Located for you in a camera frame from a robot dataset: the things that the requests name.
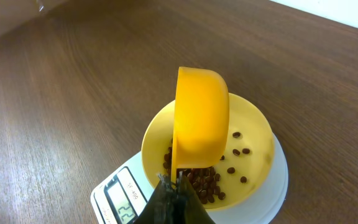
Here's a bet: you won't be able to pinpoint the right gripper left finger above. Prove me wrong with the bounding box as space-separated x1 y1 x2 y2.
134 174 177 224

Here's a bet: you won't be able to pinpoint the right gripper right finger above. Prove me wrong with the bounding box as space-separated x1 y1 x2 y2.
173 172 215 224

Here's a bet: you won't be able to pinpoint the yellow measuring scoop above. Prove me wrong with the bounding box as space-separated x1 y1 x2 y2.
171 67 229 182

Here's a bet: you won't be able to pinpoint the red beans in bowl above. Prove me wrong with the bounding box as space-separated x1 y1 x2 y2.
175 148 252 207

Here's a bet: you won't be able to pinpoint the white digital kitchen scale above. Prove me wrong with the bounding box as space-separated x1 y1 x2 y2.
90 137 288 223

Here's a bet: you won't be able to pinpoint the pale yellow plastic bowl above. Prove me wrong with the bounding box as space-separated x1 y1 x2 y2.
141 94 275 210

